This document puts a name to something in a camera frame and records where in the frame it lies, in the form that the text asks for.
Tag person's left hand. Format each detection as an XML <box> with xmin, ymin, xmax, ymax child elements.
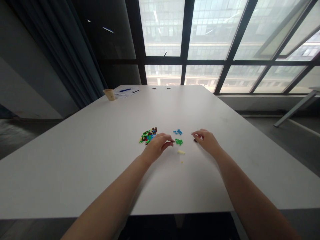
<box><xmin>142</xmin><ymin>133</ymin><xmax>175</xmax><ymax>161</ymax></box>

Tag person's right hand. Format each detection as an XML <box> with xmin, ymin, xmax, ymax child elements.
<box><xmin>191</xmin><ymin>129</ymin><xmax>223</xmax><ymax>155</ymax></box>

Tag pile of mixed colour bricks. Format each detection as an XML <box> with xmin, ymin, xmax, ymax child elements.
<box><xmin>139</xmin><ymin>127</ymin><xmax>158</xmax><ymax>145</ymax></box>

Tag white papers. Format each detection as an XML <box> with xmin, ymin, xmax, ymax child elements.
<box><xmin>113</xmin><ymin>87</ymin><xmax>142</xmax><ymax>98</ymax></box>

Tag large black framed window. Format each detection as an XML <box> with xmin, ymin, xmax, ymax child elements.
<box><xmin>125</xmin><ymin>0</ymin><xmax>320</xmax><ymax>95</ymax></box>

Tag dark curtain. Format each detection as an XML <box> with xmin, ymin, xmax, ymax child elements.
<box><xmin>10</xmin><ymin>0</ymin><xmax>108</xmax><ymax>109</ymax></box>

